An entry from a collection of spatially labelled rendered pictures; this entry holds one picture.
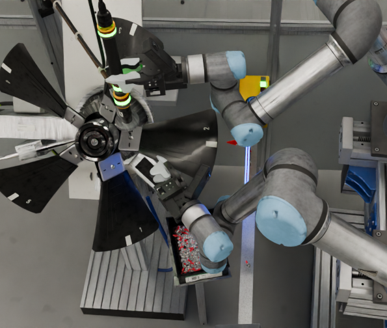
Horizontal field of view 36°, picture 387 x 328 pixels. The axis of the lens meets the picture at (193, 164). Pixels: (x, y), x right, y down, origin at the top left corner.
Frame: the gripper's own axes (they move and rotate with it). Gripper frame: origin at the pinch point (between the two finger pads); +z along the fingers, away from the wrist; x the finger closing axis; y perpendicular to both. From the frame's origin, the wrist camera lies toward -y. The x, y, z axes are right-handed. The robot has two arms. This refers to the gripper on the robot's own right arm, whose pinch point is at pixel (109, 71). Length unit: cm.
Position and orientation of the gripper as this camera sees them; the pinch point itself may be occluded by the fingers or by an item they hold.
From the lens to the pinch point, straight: 160.5
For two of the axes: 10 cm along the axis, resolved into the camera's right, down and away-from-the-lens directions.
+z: -9.9, 1.0, -0.1
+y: 0.5, 5.8, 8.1
